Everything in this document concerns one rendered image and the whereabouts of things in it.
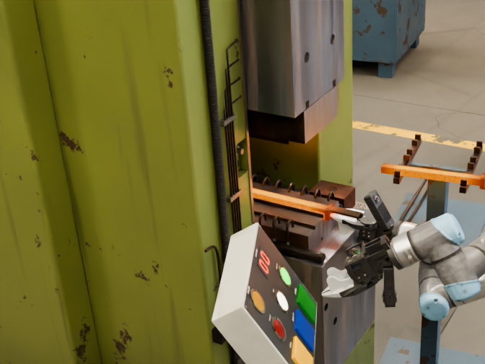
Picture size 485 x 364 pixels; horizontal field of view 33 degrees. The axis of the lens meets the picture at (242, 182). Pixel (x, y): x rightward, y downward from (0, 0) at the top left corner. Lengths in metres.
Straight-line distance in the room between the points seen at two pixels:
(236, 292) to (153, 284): 0.57
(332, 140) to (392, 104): 2.98
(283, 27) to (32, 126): 0.69
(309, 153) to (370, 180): 2.06
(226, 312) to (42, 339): 1.01
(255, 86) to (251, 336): 0.70
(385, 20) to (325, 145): 3.35
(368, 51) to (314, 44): 3.91
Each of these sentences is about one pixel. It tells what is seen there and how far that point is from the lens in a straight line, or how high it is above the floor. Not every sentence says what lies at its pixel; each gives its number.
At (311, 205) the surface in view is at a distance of 2.46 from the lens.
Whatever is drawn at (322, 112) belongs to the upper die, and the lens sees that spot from 2.29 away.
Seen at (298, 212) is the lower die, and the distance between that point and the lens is 2.46.
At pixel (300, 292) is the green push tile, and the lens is 2.04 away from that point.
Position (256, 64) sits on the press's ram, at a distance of 2.14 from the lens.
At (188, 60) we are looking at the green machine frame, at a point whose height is 1.59.
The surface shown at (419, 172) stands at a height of 0.98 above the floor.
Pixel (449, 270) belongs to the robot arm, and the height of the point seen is 1.15.
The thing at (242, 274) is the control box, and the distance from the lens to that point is 1.85.
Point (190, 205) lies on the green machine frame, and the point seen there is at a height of 1.21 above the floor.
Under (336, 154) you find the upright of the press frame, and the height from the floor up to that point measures 0.99.
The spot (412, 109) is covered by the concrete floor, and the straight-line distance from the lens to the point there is 5.61.
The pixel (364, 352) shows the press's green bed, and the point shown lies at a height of 0.39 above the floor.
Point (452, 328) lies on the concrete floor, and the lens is 3.64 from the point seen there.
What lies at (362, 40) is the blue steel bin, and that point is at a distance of 6.07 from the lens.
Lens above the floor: 2.24
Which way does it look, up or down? 28 degrees down
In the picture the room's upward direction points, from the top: 4 degrees counter-clockwise
